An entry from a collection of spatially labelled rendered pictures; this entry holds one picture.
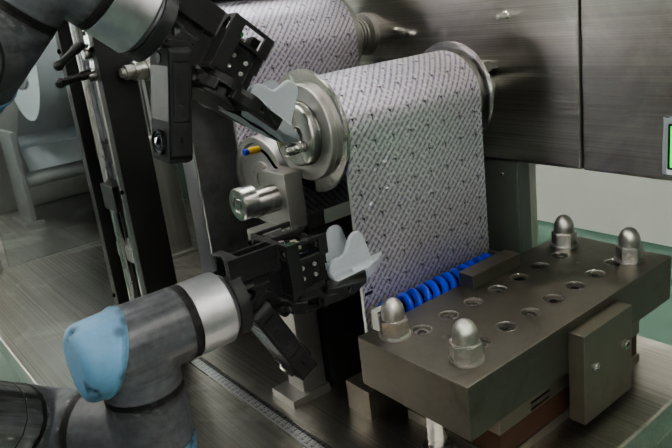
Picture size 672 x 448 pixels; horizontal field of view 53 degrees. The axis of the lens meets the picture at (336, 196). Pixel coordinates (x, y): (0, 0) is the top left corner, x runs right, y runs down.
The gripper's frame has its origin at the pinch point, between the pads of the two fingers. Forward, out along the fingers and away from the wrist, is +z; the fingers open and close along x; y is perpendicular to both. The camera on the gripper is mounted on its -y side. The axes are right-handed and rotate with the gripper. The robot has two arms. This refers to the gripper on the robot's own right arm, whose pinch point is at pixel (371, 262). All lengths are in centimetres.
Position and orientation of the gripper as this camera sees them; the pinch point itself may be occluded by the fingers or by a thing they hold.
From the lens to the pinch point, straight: 81.4
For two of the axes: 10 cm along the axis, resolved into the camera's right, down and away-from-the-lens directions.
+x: -6.2, -1.5, 7.7
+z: 7.7, -2.6, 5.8
